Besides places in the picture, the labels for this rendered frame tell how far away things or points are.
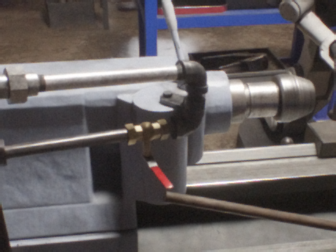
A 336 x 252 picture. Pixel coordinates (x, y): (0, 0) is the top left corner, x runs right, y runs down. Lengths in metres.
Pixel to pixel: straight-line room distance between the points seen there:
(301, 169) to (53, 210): 0.61
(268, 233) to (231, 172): 0.16
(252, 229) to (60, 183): 0.52
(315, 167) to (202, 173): 0.26
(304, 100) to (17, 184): 0.51
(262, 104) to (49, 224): 0.41
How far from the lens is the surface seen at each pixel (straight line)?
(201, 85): 0.73
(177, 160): 0.80
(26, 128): 0.84
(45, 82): 0.64
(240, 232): 1.20
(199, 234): 1.19
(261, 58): 3.15
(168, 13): 0.83
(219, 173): 1.18
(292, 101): 0.92
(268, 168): 1.21
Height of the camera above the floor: 1.52
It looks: 30 degrees down
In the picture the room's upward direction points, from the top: straight up
